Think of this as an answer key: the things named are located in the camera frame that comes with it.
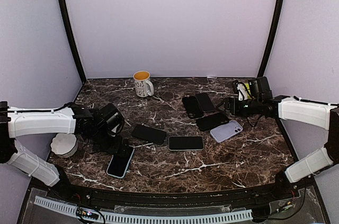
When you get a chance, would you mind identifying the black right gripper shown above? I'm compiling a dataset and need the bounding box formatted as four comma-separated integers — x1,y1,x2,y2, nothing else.
216,97,262,118

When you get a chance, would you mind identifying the purple phone with dark screen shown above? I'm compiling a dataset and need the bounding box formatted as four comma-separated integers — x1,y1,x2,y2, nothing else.
195,93,215,113

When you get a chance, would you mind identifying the black phone from ring case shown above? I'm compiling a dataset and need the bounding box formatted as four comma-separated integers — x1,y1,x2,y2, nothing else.
196,113,229,131

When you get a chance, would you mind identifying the silver phone with dark screen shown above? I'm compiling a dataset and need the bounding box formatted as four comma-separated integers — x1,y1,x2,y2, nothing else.
168,136,204,151

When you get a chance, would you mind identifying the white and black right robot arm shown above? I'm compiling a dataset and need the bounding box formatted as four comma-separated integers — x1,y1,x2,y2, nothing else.
216,76,338,200

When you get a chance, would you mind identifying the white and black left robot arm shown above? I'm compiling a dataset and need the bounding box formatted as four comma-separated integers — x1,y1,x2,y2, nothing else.
1,101,131,201

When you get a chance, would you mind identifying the green bowl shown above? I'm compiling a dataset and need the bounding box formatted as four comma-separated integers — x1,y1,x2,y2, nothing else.
244,83,251,94

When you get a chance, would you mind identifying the white fluted bowl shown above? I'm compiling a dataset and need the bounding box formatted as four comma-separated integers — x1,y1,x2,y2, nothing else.
50,133,78,158

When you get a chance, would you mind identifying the white patterned mug yellow inside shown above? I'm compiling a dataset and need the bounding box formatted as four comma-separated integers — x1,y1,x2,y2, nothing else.
133,71,154,97

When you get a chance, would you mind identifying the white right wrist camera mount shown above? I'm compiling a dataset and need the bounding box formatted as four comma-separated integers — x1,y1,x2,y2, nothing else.
232,80,251,101

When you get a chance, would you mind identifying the black front rail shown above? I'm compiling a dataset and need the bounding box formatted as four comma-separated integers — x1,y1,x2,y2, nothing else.
45,184,301,209

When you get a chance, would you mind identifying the white slotted cable duct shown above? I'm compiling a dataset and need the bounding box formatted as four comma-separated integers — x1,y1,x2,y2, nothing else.
33,196,253,224

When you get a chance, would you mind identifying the black frame post right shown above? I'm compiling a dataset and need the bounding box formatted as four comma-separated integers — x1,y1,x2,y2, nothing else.
257,0,284,77

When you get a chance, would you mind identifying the black frame post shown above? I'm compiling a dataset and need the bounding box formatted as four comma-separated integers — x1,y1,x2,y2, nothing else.
58,0,87,84
257,0,284,77

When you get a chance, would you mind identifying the black frame post left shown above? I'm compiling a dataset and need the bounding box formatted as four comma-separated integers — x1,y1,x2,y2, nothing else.
58,0,87,84

